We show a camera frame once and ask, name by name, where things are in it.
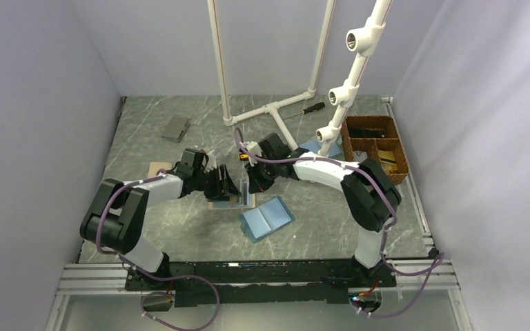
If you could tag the open blue card holder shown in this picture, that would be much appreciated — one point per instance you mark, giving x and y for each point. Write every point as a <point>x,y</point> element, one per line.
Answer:
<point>266,219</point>

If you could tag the white pvc pipe post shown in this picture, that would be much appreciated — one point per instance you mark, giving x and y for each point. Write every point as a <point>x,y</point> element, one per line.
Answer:
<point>363,42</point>

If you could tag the blue card holder behind post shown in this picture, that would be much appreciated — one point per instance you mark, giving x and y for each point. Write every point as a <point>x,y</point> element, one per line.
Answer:
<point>314,145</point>

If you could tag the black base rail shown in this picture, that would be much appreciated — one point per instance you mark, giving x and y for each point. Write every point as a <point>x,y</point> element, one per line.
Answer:
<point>227,282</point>

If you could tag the brown wicker basket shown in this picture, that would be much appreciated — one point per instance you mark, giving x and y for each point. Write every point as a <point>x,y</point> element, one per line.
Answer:
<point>392,142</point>

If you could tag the aluminium frame rail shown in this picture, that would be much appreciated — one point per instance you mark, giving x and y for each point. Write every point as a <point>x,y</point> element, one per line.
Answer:
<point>413,275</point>

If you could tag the white card in basket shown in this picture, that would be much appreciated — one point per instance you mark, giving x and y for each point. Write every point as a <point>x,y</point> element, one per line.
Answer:
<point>359,156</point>

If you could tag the white pvc pipe frame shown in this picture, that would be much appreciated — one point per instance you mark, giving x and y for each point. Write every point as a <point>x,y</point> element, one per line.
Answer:
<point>272,108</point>

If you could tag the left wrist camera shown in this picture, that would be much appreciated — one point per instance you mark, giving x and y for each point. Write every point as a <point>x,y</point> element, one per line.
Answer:
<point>195,161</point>

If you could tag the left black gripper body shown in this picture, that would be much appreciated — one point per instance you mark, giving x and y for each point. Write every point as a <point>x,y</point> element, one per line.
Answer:
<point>201,178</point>

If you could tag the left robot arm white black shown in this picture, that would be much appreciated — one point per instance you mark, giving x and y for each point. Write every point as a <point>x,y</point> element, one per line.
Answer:
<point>115,219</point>

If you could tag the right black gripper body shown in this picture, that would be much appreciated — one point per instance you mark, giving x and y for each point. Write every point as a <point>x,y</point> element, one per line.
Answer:
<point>263,174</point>

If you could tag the black item in basket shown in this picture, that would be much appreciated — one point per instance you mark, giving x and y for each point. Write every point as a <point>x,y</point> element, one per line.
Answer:
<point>365,133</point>

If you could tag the tan card holder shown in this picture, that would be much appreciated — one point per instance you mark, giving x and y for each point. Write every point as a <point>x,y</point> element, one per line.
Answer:
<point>155,166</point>

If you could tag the grey card holder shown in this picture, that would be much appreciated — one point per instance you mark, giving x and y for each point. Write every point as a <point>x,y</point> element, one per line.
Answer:
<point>176,129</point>

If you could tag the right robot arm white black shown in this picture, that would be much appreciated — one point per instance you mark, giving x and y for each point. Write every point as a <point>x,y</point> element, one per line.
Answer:
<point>371,196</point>

